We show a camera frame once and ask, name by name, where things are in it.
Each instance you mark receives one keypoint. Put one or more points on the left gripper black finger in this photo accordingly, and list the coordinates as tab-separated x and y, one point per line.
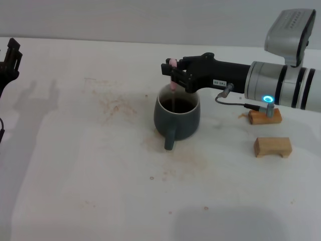
13	56

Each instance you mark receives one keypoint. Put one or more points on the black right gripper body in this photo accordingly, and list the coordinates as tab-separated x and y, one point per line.
218	74

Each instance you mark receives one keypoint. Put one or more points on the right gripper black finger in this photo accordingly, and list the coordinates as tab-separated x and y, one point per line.
175	75
176	61

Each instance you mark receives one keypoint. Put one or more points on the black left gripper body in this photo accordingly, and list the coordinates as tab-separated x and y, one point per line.
3	75

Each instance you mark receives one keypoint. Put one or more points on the grey ceramic cup with coffee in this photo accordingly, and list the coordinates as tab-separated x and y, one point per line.
180	123

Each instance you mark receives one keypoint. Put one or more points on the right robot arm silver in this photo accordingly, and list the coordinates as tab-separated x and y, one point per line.
286	82

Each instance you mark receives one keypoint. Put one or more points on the orange-stained wooden rest block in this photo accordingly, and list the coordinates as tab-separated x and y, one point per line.
260	118

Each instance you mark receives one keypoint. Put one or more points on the pale notched wooden rest block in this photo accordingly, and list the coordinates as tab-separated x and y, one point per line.
272	146

